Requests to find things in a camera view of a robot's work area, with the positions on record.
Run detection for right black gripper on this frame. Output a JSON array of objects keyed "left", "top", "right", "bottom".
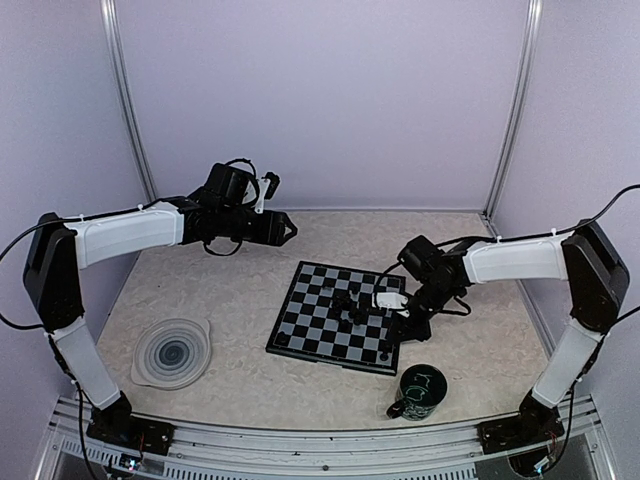
[{"left": 385, "top": 279, "right": 458, "bottom": 345}]

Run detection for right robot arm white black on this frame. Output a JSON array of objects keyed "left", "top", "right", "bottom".
[{"left": 373, "top": 219, "right": 631, "bottom": 451}]

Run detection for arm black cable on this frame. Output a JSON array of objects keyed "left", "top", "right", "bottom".
[
  {"left": 574, "top": 183, "right": 640, "bottom": 331},
  {"left": 0, "top": 222, "right": 51, "bottom": 331}
]

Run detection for aluminium front rail frame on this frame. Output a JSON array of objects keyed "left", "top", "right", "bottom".
[{"left": 31, "top": 396, "right": 618, "bottom": 479}]

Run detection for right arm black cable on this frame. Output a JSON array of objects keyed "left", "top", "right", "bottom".
[{"left": 574, "top": 183, "right": 640, "bottom": 331}]

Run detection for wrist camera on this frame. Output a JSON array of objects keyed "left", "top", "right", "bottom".
[
  {"left": 261, "top": 171, "right": 281, "bottom": 200},
  {"left": 372, "top": 292, "right": 410, "bottom": 318}
]

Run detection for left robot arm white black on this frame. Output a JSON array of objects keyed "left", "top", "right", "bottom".
[{"left": 23, "top": 159, "right": 298, "bottom": 445}]

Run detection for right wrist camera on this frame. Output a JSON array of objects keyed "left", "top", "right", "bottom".
[{"left": 372, "top": 292, "right": 410, "bottom": 318}]

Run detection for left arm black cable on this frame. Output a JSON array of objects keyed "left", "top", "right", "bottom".
[{"left": 0, "top": 222, "right": 51, "bottom": 331}]

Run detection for black chess piece pile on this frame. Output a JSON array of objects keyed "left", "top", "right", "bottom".
[{"left": 328, "top": 289, "right": 373, "bottom": 332}]

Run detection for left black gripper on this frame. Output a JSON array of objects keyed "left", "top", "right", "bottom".
[{"left": 219, "top": 205, "right": 298, "bottom": 246}]

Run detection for left aluminium corner post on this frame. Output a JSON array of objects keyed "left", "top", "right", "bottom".
[{"left": 100, "top": 0, "right": 159, "bottom": 202}]

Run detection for black grey chess board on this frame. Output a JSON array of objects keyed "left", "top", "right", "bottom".
[{"left": 265, "top": 261, "right": 406, "bottom": 376}]

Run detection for aluminium corner post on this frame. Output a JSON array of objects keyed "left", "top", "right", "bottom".
[
  {"left": 100, "top": 0, "right": 159, "bottom": 202},
  {"left": 484, "top": 0, "right": 543, "bottom": 221}
]

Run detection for right aluminium corner post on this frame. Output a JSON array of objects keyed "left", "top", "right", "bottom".
[{"left": 484, "top": 0, "right": 543, "bottom": 221}]

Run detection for dark green mug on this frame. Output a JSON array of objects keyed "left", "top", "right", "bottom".
[{"left": 385, "top": 364, "right": 448, "bottom": 421}]

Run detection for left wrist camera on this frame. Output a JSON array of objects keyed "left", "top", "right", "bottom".
[{"left": 261, "top": 171, "right": 281, "bottom": 200}]

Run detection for clear collapsible silicone bowl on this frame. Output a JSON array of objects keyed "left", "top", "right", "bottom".
[{"left": 130, "top": 318, "right": 213, "bottom": 391}]

